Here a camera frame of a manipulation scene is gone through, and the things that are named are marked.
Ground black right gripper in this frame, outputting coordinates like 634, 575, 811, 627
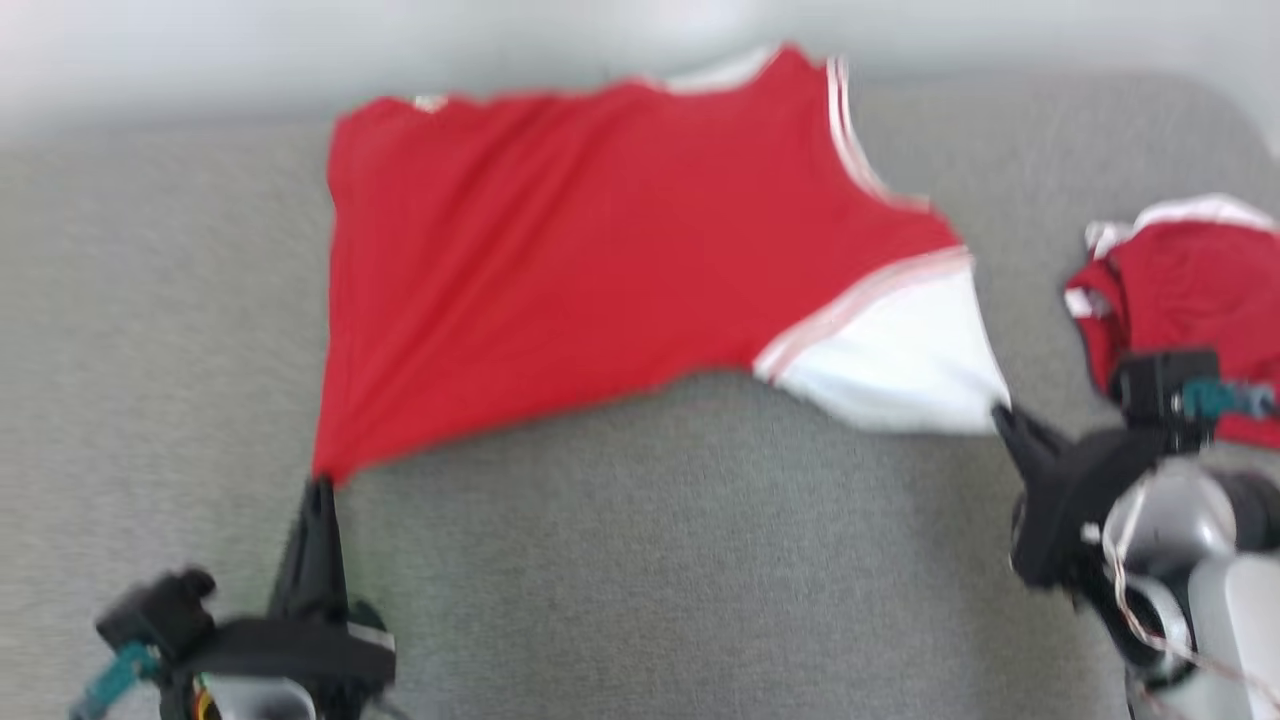
990, 401, 1183, 593

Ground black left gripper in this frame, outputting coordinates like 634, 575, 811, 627
184, 477, 399, 693

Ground red shorts with white stripe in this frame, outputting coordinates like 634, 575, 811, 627
1062, 194, 1280, 452

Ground red and white basketball jersey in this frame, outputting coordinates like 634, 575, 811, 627
311, 42, 1012, 490

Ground thin red white wires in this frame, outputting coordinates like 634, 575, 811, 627
1098, 490, 1280, 706

